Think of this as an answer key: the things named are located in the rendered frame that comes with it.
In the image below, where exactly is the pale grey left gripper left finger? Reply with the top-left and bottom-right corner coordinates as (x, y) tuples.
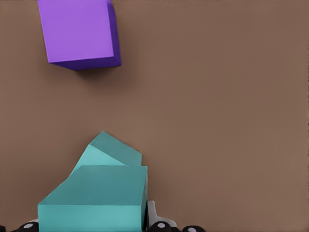
(14, 218), (40, 232)

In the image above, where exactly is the purple cube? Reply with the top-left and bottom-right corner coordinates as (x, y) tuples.
(37, 0), (122, 71)

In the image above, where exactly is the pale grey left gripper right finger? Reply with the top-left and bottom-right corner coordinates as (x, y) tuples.
(145, 200), (179, 232)

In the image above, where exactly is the teal blue cube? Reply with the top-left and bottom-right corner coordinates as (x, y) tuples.
(37, 165), (148, 232)
(70, 130), (143, 178)

